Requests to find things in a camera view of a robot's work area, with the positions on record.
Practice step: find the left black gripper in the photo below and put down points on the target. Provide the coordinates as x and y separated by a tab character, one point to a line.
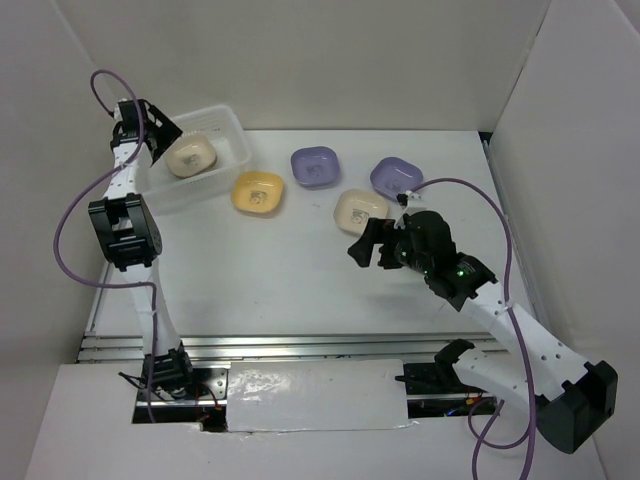
168	131

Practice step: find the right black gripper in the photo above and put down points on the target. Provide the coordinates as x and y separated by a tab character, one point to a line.
375	232

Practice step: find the cream panda plate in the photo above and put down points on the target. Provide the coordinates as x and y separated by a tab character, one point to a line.
355	207
190	155

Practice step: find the yellow panda plate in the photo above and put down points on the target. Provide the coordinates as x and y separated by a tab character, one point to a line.
257	193

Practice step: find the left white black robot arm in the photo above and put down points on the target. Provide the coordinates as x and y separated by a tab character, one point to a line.
131	242

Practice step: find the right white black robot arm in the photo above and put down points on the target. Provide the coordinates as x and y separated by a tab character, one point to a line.
570	396

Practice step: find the white perforated plastic bin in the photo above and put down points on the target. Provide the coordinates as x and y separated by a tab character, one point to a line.
167	193

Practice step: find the purple panda plate right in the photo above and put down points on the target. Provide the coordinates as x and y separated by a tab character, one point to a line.
393	176

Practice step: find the purple panda plate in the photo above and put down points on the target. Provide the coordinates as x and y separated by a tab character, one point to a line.
393	176
315	167

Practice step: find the purple panda plate left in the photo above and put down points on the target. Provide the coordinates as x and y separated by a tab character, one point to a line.
315	167

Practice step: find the white foil covered panel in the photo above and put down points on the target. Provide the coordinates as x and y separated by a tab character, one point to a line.
327	395

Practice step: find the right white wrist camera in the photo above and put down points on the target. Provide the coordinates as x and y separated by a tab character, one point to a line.
410	199

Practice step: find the aluminium rail frame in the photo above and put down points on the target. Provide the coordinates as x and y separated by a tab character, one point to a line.
282	287

